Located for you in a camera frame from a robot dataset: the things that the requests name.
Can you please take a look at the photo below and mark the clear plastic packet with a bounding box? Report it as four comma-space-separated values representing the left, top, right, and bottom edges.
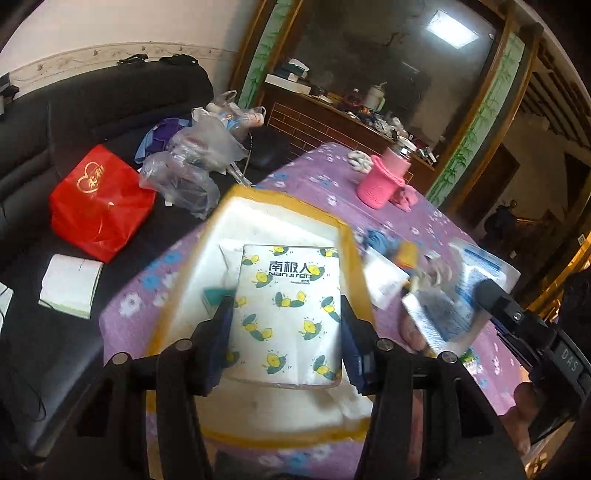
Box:
402, 240, 520, 354

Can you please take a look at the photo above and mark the white crumpled cloth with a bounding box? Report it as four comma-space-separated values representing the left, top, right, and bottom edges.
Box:
347, 148, 375, 174

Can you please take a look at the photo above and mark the white jug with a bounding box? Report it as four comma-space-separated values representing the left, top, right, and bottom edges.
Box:
365, 83, 387, 112

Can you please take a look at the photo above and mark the wood framed glass panel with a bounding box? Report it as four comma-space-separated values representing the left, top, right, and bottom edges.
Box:
228, 0, 543, 204

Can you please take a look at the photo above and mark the blue cloth bundle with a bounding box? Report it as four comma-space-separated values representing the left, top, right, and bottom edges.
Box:
360, 228, 419, 269

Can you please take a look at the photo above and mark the teal white packet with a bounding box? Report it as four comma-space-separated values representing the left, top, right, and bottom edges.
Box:
202, 286, 234, 319

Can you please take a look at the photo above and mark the red gift bag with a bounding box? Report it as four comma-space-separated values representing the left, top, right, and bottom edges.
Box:
50, 144, 157, 264

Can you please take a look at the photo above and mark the purple floral tablecloth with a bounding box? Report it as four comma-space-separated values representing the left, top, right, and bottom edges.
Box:
99, 141, 561, 480

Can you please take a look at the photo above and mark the clear plastic bag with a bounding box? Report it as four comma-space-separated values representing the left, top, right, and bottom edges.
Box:
139, 108, 252, 220

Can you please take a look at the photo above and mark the purple blue cloth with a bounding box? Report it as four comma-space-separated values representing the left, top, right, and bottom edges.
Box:
135, 117, 192, 164

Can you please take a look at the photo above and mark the wooden cabinet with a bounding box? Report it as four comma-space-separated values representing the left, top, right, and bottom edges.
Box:
263, 83, 437, 185

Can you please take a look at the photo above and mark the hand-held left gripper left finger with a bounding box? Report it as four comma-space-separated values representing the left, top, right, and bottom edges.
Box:
39, 295, 236, 480

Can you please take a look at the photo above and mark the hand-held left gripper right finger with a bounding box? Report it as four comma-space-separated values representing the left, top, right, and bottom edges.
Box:
339, 295, 527, 480

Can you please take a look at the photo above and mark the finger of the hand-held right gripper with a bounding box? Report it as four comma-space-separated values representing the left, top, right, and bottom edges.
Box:
475, 279, 552, 349

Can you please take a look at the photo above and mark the green white small packet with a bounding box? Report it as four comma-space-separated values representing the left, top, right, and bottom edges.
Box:
459, 350, 483, 377

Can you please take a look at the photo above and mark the pink cloth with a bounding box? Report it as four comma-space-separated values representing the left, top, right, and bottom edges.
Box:
390, 185, 421, 213

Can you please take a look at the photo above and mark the person's right hand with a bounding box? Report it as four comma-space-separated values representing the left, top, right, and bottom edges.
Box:
503, 382, 536, 457

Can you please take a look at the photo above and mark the printed plastic bag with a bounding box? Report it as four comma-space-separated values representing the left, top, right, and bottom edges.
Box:
205, 90, 269, 139

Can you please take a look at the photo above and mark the white foam box yellow tape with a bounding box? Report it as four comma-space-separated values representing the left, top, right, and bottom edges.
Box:
145, 185, 375, 450

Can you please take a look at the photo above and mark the white tissue pack yellow print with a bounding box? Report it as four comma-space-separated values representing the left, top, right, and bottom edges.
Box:
224, 244, 345, 391

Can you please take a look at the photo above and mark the black sofa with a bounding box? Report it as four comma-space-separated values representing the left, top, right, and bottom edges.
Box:
0, 58, 296, 467

